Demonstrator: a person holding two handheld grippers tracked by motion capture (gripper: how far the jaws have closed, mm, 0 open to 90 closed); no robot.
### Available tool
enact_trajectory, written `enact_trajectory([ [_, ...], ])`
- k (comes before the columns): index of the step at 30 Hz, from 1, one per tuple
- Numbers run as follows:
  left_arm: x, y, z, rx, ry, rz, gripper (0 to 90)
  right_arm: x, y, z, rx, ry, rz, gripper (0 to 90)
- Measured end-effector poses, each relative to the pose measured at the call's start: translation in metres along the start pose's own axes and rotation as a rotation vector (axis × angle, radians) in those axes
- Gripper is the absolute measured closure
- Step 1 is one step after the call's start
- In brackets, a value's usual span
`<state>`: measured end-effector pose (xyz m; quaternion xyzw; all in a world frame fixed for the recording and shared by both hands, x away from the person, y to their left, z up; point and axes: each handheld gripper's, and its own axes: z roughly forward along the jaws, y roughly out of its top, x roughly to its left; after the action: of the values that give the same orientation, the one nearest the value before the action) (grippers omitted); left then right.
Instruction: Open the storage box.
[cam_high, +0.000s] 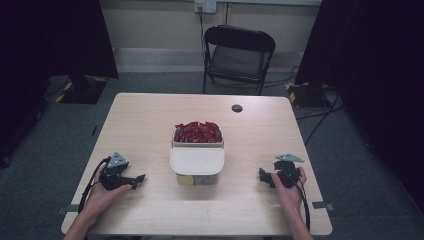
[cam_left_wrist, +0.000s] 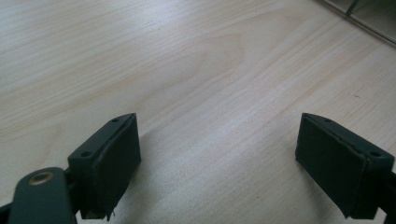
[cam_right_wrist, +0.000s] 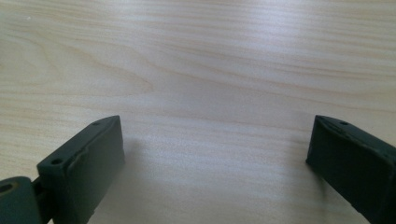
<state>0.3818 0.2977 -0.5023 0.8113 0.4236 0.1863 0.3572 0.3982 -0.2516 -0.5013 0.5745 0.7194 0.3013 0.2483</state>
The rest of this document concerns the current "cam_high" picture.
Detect person's left hand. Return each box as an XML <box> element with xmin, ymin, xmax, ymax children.
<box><xmin>83</xmin><ymin>172</ymin><xmax>133</xmax><ymax>219</ymax></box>

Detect white box lid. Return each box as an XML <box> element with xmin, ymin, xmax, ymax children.
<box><xmin>169</xmin><ymin>146</ymin><xmax>226</xmax><ymax>177</ymax></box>

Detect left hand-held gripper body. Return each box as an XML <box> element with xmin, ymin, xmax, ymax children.
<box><xmin>98</xmin><ymin>152</ymin><xmax>135</xmax><ymax>192</ymax></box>

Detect beige storage box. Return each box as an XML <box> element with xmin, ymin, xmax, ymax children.
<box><xmin>169</xmin><ymin>128</ymin><xmax>226</xmax><ymax>187</ymax></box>

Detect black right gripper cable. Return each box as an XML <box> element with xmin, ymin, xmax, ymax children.
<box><xmin>293</xmin><ymin>178</ymin><xmax>311</xmax><ymax>232</ymax></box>

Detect black folding chair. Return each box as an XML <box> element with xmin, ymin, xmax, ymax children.
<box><xmin>201</xmin><ymin>25</ymin><xmax>277</xmax><ymax>96</ymax></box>

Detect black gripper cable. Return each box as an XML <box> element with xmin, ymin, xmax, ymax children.
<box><xmin>77</xmin><ymin>156</ymin><xmax>112</xmax><ymax>214</ymax></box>
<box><xmin>293</xmin><ymin>178</ymin><xmax>311</xmax><ymax>232</ymax></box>

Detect black curtain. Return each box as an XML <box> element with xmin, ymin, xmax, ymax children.
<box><xmin>0</xmin><ymin>0</ymin><xmax>120</xmax><ymax>168</ymax></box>
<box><xmin>294</xmin><ymin>0</ymin><xmax>424</xmax><ymax>214</ymax></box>

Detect striped black stand base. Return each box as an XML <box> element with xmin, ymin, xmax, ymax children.
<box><xmin>284</xmin><ymin>81</ymin><xmax>331</xmax><ymax>109</ymax></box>
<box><xmin>53</xmin><ymin>74</ymin><xmax>110</xmax><ymax>105</ymax></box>

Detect tray of red items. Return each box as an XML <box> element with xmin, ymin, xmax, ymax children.
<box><xmin>173</xmin><ymin>121</ymin><xmax>224</xmax><ymax>144</ymax></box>

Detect yellow jelly cup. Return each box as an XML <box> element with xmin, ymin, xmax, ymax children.
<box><xmin>176</xmin><ymin>173</ymin><xmax>195</xmax><ymax>187</ymax></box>

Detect black outlet cable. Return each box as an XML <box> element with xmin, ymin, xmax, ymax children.
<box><xmin>198</xmin><ymin>5</ymin><xmax>207</xmax><ymax>63</ymax></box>

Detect white wall outlet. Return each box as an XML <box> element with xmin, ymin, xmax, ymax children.
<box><xmin>194</xmin><ymin>0</ymin><xmax>218</xmax><ymax>15</ymax></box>

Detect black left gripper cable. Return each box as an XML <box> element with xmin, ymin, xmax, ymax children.
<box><xmin>77</xmin><ymin>156</ymin><xmax>112</xmax><ymax>214</ymax></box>

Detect person's right hand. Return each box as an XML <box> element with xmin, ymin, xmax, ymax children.
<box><xmin>270</xmin><ymin>166</ymin><xmax>308</xmax><ymax>216</ymax></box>

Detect black stand legs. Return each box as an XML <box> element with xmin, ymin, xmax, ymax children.
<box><xmin>295</xmin><ymin>89</ymin><xmax>346</xmax><ymax>146</ymax></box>

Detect grey tape strip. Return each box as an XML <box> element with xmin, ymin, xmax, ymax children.
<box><xmin>311</xmin><ymin>200</ymin><xmax>335</xmax><ymax>211</ymax></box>
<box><xmin>55</xmin><ymin>203</ymin><xmax>82</xmax><ymax>215</ymax></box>

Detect black floor cables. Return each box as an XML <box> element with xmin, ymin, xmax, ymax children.
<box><xmin>263</xmin><ymin>65</ymin><xmax>301</xmax><ymax>90</ymax></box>

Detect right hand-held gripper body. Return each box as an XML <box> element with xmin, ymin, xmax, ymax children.
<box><xmin>273</xmin><ymin>153</ymin><xmax>305</xmax><ymax>189</ymax></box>

